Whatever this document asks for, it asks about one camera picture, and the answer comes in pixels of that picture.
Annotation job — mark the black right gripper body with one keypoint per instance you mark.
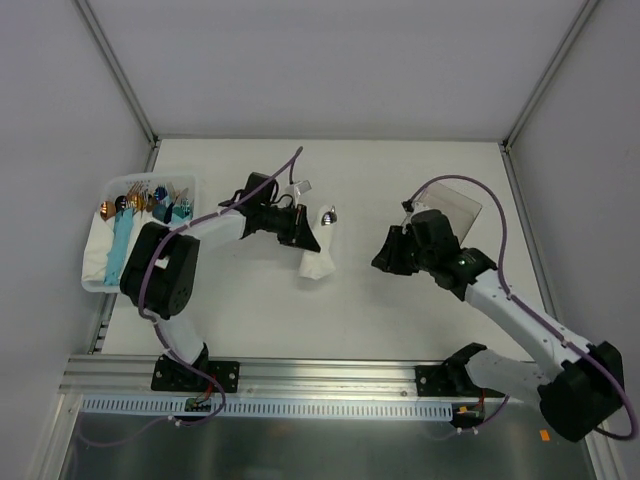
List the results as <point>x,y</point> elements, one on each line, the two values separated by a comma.
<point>398,248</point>

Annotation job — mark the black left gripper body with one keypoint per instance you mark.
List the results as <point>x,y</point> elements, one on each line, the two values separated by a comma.
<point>296,226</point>

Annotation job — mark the white paper napkin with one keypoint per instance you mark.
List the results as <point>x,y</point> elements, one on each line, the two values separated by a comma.
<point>318,265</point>

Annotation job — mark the wooden handled spoon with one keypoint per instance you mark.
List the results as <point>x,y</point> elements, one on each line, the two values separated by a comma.
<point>329,217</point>

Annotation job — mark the clear plastic utensil box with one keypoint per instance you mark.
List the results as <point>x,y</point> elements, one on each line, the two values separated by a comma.
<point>460,210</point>

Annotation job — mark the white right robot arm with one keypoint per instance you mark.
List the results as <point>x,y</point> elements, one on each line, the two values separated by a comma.
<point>575,384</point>

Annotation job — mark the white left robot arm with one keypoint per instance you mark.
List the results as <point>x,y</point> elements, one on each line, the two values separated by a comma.
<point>159,275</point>

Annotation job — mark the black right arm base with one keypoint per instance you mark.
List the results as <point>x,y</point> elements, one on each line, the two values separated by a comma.
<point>449,378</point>

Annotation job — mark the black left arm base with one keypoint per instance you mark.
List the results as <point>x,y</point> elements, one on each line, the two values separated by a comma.
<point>171,376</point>

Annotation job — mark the light blue rolled napkin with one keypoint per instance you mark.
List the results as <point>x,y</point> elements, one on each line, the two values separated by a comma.
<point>116,257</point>

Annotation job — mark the white rolled napkin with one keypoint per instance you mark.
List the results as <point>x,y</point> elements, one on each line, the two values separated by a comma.
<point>97,248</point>

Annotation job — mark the copper fork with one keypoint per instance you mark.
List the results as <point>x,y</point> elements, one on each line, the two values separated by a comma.
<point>136,198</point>

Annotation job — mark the white plastic basket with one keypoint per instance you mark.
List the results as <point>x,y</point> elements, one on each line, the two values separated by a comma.
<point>171,200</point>

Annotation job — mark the copper spoon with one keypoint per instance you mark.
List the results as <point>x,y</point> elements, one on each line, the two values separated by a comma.
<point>107,210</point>

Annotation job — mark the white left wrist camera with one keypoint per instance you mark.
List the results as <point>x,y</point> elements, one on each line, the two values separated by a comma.
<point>301,187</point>

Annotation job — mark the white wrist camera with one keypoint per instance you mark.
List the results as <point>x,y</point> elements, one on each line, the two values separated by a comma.
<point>411,208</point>
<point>301,187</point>

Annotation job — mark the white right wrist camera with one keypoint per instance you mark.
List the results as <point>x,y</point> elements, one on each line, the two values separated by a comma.
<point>411,208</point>

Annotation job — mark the perforated cable duct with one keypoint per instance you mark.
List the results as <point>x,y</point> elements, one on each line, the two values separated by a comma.
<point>270,408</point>

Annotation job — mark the aluminium frame rail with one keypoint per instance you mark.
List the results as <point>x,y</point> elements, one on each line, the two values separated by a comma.
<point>263,378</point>

